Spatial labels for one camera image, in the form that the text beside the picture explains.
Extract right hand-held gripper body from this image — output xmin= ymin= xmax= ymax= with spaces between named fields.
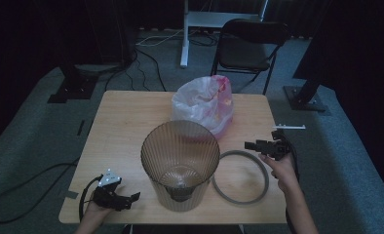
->
xmin=261 ymin=124 xmax=307 ymax=161

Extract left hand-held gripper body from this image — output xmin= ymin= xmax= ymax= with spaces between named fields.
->
xmin=92 ymin=168 xmax=133 ymax=212

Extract ribbed translucent brown bin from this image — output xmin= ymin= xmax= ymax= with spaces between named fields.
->
xmin=140 ymin=120 xmax=221 ymax=213

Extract grey bin ring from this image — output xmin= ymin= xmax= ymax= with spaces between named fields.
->
xmin=211 ymin=149 xmax=270 ymax=206

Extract translucent white plastic bag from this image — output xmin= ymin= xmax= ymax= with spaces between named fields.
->
xmin=171 ymin=75 xmax=235 ymax=140

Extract person's left hand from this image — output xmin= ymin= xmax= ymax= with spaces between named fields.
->
xmin=84 ymin=199 xmax=115 ymax=225

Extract person's right hand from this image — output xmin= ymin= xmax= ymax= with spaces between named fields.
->
xmin=258 ymin=153 xmax=300 ymax=193

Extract black stand with square base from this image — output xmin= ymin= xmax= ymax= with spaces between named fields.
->
xmin=47 ymin=62 xmax=100 ymax=104
xmin=283 ymin=76 xmax=332 ymax=117

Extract black tape strip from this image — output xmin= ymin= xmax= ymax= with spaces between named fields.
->
xmin=76 ymin=119 xmax=87 ymax=137

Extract black folding chair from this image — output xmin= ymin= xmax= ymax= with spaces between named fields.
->
xmin=209 ymin=18 xmax=290 ymax=96

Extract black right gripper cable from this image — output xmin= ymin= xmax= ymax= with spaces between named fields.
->
xmin=282 ymin=131 xmax=302 ymax=234

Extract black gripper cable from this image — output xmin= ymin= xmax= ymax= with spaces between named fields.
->
xmin=282 ymin=131 xmax=302 ymax=234
xmin=78 ymin=175 xmax=103 ymax=222

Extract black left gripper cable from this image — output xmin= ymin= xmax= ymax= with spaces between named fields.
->
xmin=78 ymin=175 xmax=103 ymax=222

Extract long black floor cable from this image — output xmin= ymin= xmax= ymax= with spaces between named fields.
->
xmin=0 ymin=158 xmax=81 ymax=225

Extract black floor cables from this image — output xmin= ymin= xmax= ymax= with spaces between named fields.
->
xmin=103 ymin=48 xmax=169 ymax=93

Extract white desk frame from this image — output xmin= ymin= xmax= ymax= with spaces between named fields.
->
xmin=179 ymin=0 xmax=270 ymax=69

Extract white floor cable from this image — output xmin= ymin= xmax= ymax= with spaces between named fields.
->
xmin=135 ymin=28 xmax=185 ymax=47

